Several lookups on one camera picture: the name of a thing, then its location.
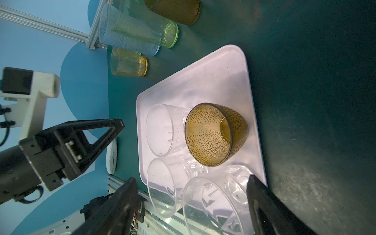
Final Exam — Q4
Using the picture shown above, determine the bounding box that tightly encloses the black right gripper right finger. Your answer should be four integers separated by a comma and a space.
246, 175, 316, 235

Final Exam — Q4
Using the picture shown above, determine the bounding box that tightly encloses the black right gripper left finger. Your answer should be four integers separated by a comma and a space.
73, 177, 140, 235

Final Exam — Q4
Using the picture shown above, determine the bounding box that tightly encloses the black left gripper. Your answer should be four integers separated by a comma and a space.
1, 118, 124, 204

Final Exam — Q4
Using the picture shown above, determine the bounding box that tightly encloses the clear faceted glass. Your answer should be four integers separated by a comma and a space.
146, 103, 191, 158
183, 165, 255, 235
147, 153, 208, 218

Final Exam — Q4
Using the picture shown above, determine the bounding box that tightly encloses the amber dimpled glass front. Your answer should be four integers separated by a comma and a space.
185, 103, 249, 167

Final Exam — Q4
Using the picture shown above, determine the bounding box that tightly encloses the pink plastic tray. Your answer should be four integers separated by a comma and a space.
136, 44, 268, 194

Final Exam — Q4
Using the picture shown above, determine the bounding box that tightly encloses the white round disc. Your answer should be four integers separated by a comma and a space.
106, 139, 118, 174

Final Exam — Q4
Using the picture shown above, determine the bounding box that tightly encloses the short yellow glass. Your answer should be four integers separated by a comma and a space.
110, 47, 148, 77

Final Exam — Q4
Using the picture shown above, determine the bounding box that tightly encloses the tall blue plastic glass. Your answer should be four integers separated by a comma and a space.
99, 3, 160, 56

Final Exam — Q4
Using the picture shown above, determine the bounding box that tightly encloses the tall green plastic glass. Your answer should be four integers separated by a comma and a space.
108, 1, 179, 48

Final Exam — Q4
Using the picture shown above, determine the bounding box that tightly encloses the dark amber dimpled glass back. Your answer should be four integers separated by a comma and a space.
144, 0, 201, 25

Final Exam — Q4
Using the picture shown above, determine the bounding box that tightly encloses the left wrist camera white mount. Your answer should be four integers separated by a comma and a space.
1, 67, 60, 140

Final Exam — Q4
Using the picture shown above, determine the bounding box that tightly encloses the aluminium frame left post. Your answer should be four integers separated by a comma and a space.
86, 0, 109, 50

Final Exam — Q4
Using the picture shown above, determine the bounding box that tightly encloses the aluminium frame back rail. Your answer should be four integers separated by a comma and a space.
0, 4, 108, 49

